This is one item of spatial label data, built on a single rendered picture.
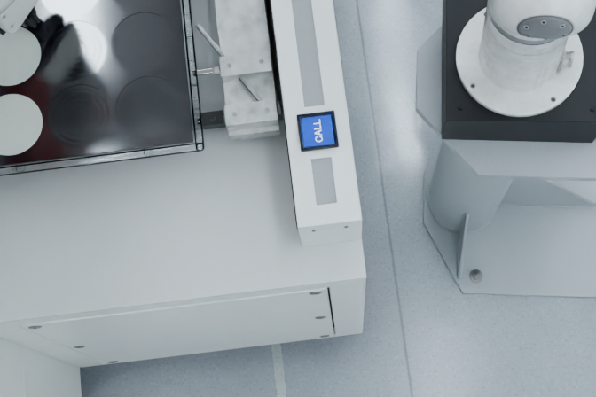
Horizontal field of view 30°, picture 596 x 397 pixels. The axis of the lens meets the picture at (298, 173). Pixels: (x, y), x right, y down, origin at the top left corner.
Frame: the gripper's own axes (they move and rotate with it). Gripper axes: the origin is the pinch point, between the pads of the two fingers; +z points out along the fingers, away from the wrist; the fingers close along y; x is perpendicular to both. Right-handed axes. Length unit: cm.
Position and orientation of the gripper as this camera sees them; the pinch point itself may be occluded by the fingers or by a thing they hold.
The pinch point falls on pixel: (26, 15)
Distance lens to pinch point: 180.9
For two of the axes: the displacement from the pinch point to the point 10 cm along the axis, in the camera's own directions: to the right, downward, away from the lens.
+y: 4.9, -8.5, 2.0
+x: -8.7, -4.6, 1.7
